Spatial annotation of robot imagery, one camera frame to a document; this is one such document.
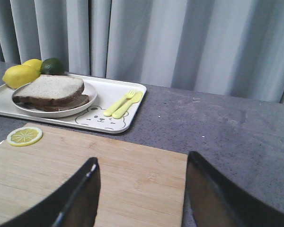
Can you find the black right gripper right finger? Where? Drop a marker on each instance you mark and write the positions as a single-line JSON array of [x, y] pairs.
[[216, 201]]

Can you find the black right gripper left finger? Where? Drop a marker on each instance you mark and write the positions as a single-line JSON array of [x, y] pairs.
[[74, 204]]

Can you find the white round plate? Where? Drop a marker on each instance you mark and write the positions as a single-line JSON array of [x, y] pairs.
[[88, 90]]

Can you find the white bread slice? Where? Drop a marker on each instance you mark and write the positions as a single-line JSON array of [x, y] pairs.
[[50, 90]]

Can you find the white bear print tray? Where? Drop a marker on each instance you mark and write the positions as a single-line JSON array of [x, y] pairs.
[[102, 93]]

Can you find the wooden cutting board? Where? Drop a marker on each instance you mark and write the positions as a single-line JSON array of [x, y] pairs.
[[140, 186]]

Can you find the lemon slice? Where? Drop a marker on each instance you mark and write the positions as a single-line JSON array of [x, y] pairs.
[[24, 136]]

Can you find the yellow plastic fork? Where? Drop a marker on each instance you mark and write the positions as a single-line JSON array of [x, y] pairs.
[[112, 108]]

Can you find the yellow plastic knife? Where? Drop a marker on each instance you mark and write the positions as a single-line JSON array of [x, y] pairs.
[[121, 111]]

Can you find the green lime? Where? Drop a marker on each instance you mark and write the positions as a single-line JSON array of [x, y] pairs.
[[52, 66]]

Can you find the yellow lemon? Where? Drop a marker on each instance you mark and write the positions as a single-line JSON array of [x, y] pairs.
[[34, 63], [19, 75]]

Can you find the grey pleated curtain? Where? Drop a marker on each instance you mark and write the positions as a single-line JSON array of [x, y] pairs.
[[226, 47]]

